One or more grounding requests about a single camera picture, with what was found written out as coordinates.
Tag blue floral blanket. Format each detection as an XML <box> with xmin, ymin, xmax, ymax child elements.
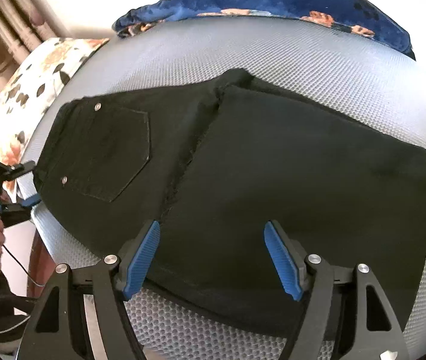
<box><xmin>112</xmin><ymin>0</ymin><xmax>415</xmax><ymax>58</ymax></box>

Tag thin black cable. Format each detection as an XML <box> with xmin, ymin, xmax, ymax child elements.
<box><xmin>1</xmin><ymin>244</ymin><xmax>46</xmax><ymax>289</ymax></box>

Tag black denim pants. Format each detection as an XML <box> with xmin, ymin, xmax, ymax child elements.
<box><xmin>34</xmin><ymin>69</ymin><xmax>426</xmax><ymax>336</ymax></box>

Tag white floral pillow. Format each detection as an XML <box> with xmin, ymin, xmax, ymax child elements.
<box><xmin>0</xmin><ymin>37</ymin><xmax>109</xmax><ymax>165</ymax></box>

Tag grey mesh mattress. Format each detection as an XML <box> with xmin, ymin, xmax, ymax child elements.
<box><xmin>25</xmin><ymin>17</ymin><xmax>426</xmax><ymax>359</ymax></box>

